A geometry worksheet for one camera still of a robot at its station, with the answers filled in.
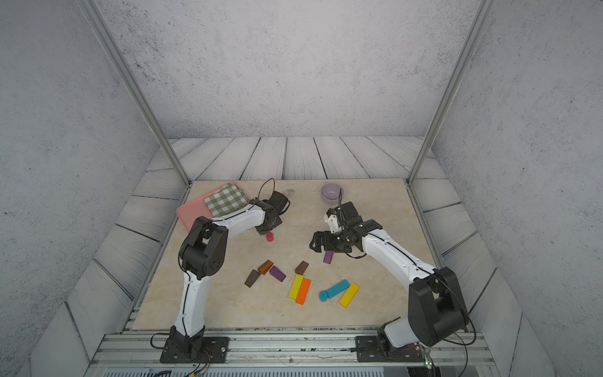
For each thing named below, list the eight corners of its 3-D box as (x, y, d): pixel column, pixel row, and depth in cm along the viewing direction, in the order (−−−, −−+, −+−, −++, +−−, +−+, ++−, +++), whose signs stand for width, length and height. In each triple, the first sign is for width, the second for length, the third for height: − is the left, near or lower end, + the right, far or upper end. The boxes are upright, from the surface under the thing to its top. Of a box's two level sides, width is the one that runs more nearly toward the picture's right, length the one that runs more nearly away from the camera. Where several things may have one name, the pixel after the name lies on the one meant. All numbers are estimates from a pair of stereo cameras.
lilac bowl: (321, 205, 114) (321, 197, 110) (320, 191, 120) (320, 183, 116) (343, 205, 114) (344, 197, 109) (341, 191, 120) (342, 183, 116)
